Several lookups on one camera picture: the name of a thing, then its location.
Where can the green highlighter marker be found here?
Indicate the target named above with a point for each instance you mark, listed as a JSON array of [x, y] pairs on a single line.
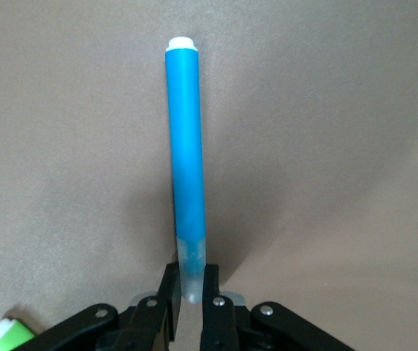
[[15, 336]]

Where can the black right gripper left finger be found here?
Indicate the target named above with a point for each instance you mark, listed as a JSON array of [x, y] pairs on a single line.
[[150, 325]]

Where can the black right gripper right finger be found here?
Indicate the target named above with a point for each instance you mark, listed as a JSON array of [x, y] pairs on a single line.
[[218, 321]]

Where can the blue highlighter marker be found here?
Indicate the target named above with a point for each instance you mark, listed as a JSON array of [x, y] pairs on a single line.
[[185, 146]]

